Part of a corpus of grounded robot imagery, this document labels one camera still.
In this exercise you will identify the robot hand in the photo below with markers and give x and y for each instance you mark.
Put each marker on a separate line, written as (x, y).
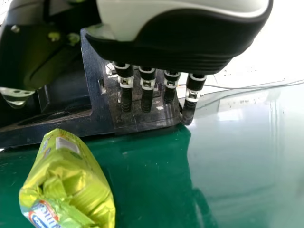
(180, 35)

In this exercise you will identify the black oven with glass door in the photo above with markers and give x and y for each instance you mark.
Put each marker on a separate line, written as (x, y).
(99, 118)

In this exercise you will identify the yellow-green biscuit packet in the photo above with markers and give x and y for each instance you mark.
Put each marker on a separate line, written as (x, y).
(69, 180)

